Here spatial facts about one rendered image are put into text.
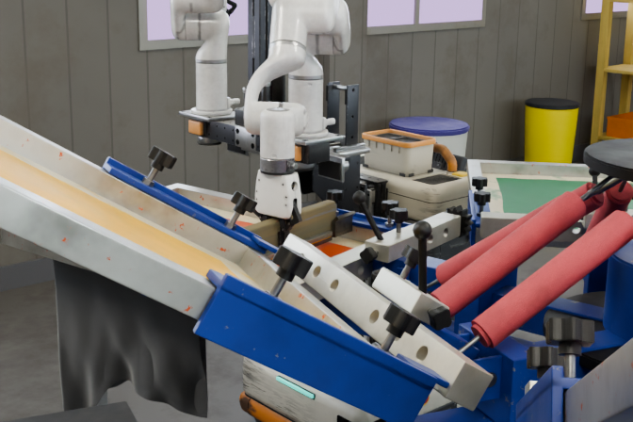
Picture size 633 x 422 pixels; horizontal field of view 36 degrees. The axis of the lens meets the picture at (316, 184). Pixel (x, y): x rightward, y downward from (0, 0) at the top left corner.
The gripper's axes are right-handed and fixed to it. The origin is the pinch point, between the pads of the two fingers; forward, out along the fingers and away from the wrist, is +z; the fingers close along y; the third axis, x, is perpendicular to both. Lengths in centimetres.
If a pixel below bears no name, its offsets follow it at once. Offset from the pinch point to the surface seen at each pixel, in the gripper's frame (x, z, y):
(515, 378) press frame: 35, 0, -74
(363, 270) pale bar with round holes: 5.7, 0.4, -27.0
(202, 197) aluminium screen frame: -25, 4, 46
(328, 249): -15.8, 6.0, -2.6
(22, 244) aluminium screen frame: 29, 5, 52
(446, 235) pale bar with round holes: -27.9, 0.9, -27.1
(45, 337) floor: -83, 101, 194
